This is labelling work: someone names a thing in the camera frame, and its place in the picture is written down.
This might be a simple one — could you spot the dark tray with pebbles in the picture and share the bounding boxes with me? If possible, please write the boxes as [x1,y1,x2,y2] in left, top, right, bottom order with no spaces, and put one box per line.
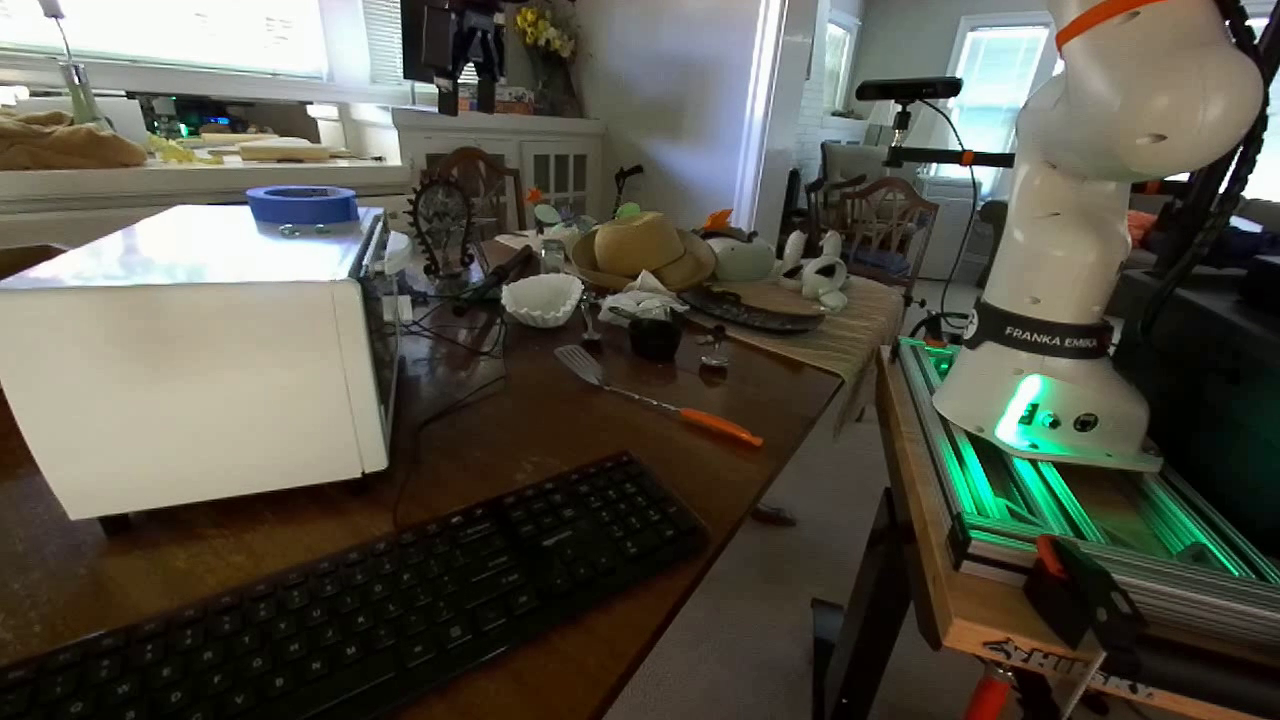
[685,277,834,335]

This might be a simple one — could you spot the white fluted coffee filter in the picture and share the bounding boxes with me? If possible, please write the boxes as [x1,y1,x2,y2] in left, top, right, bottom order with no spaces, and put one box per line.
[495,268,587,332]

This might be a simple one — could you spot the white cabinet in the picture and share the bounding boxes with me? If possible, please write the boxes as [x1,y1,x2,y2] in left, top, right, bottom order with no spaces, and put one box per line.
[394,103,603,217]

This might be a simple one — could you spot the black camera on stand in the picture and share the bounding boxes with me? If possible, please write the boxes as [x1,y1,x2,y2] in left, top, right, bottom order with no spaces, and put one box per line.
[854,73,967,172]

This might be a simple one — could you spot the cream woven table runner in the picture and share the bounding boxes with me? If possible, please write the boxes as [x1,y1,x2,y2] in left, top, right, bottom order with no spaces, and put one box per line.
[723,270,914,385]

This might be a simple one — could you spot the yellow flower bouquet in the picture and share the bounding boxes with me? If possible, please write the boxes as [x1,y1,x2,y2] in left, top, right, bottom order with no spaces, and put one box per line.
[513,0,584,68]

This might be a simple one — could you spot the straw hat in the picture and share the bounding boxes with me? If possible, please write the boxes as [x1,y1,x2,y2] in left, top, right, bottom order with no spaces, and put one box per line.
[572,213,719,296]

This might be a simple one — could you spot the orange handled grey spatula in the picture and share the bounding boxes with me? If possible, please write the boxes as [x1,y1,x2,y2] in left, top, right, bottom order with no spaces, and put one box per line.
[553,338,771,453]

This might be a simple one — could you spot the black computer keyboard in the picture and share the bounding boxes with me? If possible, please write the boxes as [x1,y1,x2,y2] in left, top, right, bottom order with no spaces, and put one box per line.
[0,446,713,720]

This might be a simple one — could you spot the white toaster oven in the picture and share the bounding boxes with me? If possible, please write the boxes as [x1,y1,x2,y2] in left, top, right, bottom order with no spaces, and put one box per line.
[0,200,406,522]

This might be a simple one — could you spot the black round cup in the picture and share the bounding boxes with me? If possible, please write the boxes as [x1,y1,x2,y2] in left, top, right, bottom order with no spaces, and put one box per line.
[627,312,692,367]

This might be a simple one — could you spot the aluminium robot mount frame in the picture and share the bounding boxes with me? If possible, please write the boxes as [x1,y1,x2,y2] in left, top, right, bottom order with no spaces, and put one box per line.
[873,332,1280,720]

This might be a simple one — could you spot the carved wooden chair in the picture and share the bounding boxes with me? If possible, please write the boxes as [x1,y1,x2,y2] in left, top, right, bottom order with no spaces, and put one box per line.
[814,172,946,291]

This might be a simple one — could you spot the white ceramic figurine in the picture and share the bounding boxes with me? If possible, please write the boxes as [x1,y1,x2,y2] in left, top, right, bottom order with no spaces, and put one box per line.
[778,226,858,300]

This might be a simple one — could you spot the blue masking tape roll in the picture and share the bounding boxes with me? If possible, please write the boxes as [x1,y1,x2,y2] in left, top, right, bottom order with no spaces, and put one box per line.
[244,180,366,231]

